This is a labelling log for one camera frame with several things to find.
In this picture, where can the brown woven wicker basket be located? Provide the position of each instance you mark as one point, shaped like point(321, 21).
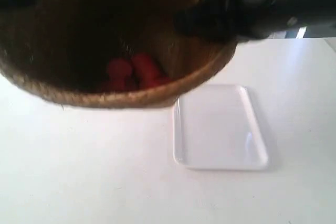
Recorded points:
point(58, 50)

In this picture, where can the white rectangular plastic tray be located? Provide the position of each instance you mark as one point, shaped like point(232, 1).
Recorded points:
point(215, 128)

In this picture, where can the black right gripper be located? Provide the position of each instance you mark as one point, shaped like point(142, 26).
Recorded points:
point(225, 20)

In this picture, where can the red blocks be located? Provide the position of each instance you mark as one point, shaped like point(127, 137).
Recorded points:
point(148, 72)

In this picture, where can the red round-headed peg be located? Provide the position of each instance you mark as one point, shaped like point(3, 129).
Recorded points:
point(120, 77)

